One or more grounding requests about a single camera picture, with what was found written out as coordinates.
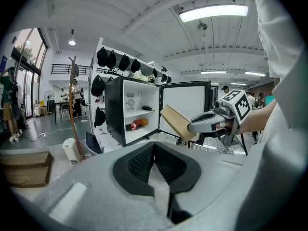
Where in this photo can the round pendant lamp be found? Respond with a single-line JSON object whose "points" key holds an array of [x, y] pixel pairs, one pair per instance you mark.
{"points": [[72, 42]]}

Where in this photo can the black balcony railing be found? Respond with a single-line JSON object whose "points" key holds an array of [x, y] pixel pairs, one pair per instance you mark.
{"points": [[69, 69]]}

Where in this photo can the white metal shelf rack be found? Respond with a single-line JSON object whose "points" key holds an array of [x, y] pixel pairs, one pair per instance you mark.
{"points": [[96, 100]]}

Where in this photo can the person's right hand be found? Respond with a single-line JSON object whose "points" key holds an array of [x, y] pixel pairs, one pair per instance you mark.
{"points": [[221, 126]]}

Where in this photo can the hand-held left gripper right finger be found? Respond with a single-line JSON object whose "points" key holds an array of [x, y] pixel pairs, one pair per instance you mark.
{"points": [[180, 172]]}

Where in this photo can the black table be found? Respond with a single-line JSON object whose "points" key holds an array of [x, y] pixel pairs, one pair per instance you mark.
{"points": [[61, 106]]}

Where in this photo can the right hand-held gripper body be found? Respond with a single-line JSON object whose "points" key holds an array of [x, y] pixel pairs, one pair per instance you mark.
{"points": [[237, 105]]}

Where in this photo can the orange fruit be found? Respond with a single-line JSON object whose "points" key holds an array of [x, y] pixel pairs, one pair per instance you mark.
{"points": [[145, 121]]}

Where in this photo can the white waste bin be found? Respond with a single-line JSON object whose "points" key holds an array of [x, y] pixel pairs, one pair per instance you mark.
{"points": [[70, 150]]}

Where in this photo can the white flowers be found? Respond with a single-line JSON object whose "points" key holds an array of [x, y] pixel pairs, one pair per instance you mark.
{"points": [[142, 76]]}

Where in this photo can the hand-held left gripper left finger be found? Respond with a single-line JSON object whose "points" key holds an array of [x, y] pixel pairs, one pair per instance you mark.
{"points": [[134, 174]]}

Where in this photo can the red snack packet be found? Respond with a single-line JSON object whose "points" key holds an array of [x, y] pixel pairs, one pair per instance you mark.
{"points": [[136, 124]]}

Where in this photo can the person's white shirt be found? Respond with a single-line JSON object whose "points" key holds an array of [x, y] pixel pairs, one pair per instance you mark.
{"points": [[284, 105]]}

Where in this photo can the metal tread plate table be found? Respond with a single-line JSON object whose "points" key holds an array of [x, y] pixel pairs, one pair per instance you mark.
{"points": [[216, 145]]}

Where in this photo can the long ceiling lamp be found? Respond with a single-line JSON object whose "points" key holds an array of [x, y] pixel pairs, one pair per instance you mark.
{"points": [[255, 73], [213, 12], [213, 72]]}

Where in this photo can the person's right forearm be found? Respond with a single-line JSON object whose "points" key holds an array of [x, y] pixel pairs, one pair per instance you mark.
{"points": [[258, 119]]}

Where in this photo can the black standing fan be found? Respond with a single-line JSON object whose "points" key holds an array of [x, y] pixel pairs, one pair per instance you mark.
{"points": [[48, 95]]}

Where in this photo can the brown cardboard container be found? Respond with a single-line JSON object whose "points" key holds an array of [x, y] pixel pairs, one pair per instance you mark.
{"points": [[176, 121]]}

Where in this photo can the wooden coat stand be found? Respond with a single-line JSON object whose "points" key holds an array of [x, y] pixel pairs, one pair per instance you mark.
{"points": [[73, 109]]}

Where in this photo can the group of black caps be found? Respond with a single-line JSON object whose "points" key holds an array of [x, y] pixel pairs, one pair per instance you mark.
{"points": [[102, 56]]}

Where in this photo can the blue wall sign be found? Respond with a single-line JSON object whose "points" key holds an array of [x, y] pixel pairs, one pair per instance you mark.
{"points": [[3, 64]]}

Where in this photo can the black mini fridge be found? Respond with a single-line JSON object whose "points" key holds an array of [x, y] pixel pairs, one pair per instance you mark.
{"points": [[115, 109]]}

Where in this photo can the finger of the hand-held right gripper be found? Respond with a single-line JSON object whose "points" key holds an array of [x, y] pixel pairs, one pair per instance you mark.
{"points": [[204, 124]]}

